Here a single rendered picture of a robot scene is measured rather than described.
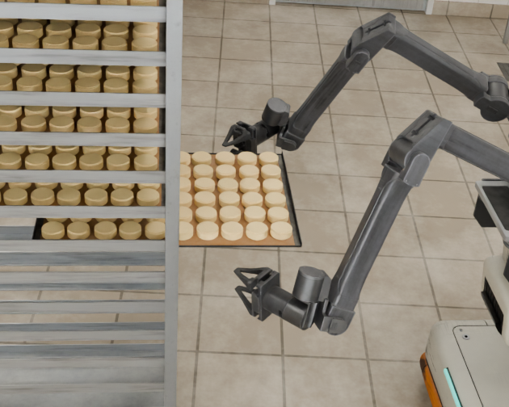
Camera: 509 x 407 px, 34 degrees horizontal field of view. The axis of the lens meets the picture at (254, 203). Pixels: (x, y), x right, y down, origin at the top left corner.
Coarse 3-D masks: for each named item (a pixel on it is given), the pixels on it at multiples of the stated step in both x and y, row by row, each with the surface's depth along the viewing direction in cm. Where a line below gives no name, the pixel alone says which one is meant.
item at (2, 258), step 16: (0, 256) 237; (16, 256) 237; (32, 256) 238; (48, 256) 238; (64, 256) 239; (80, 256) 239; (96, 256) 240; (112, 256) 240; (128, 256) 241; (144, 256) 241; (160, 256) 242
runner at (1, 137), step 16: (0, 144) 169; (16, 144) 169; (32, 144) 170; (48, 144) 170; (64, 144) 170; (80, 144) 171; (96, 144) 171; (112, 144) 171; (128, 144) 172; (144, 144) 172; (160, 144) 172
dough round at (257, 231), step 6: (252, 222) 195; (258, 222) 195; (246, 228) 193; (252, 228) 193; (258, 228) 193; (264, 228) 193; (246, 234) 193; (252, 234) 191; (258, 234) 191; (264, 234) 192; (258, 240) 192
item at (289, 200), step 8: (280, 160) 222; (280, 168) 219; (288, 184) 211; (288, 192) 210; (288, 200) 207; (288, 208) 204; (296, 216) 199; (40, 224) 192; (296, 224) 198; (40, 232) 190; (296, 232) 196; (296, 240) 194
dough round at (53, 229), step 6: (48, 222) 190; (54, 222) 190; (42, 228) 188; (48, 228) 188; (54, 228) 188; (60, 228) 188; (42, 234) 188; (48, 234) 186; (54, 234) 186; (60, 234) 187
